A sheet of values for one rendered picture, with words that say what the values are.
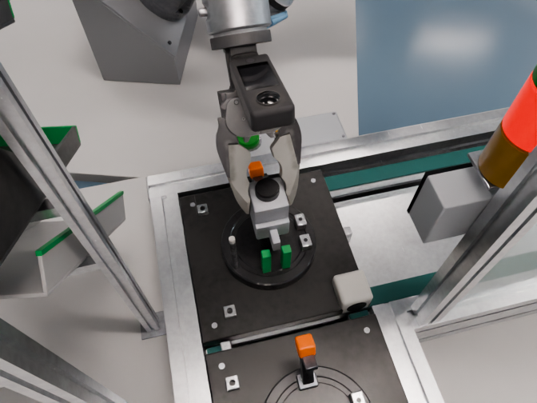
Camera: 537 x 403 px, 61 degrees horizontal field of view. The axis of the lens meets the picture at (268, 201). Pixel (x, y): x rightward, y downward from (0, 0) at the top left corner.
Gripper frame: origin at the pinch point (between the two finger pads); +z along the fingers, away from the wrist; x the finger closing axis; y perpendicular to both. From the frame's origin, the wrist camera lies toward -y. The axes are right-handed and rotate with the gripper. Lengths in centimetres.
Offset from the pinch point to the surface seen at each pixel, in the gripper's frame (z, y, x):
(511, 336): 30.5, 1.8, -35.3
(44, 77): -20, 62, 38
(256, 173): -1.8, 8.1, 0.0
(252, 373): 21.2, -4.2, 6.0
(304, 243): 8.9, 5.0, -4.9
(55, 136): -12.3, -0.1, 22.4
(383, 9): -29, 207, -108
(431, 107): 19, 149, -103
